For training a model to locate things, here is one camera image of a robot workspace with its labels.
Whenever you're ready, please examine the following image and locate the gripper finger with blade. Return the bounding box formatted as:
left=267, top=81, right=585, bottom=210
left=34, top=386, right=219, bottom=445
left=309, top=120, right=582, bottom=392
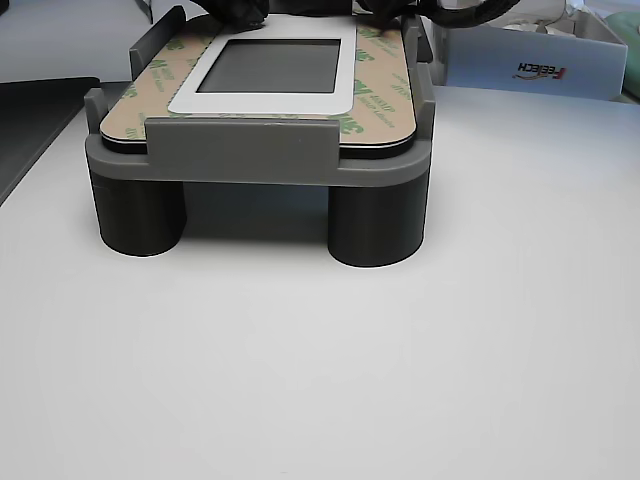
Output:
left=207, top=0, right=272, bottom=29

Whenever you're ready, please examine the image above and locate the blue padded gripper finger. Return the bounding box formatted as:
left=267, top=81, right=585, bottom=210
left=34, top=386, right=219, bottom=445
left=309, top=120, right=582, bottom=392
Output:
left=349, top=0, right=416, bottom=35

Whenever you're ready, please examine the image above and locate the white printed cardboard box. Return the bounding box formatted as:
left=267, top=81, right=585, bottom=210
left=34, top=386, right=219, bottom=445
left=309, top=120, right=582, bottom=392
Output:
left=432, top=14, right=629, bottom=102

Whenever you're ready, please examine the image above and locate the grey fixture with cylinder legs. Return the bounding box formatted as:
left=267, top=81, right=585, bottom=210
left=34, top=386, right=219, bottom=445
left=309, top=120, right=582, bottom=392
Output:
left=83, top=5, right=439, bottom=269

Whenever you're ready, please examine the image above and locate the white open cardboard box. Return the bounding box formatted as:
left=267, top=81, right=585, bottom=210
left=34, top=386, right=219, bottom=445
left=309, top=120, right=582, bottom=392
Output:
left=562, top=0, right=640, bottom=41

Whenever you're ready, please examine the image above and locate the dark grey flat tray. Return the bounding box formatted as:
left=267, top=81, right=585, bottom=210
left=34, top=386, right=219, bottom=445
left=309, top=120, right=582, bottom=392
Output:
left=0, top=76, right=103, bottom=207

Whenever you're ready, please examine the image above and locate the green fabric bag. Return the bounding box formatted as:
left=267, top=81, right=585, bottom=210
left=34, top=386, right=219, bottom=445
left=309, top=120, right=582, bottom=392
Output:
left=602, top=9, right=640, bottom=106

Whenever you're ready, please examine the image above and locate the black braided cable loop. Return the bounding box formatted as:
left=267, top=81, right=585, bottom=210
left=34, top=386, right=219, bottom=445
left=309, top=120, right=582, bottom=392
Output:
left=424, top=0, right=521, bottom=29

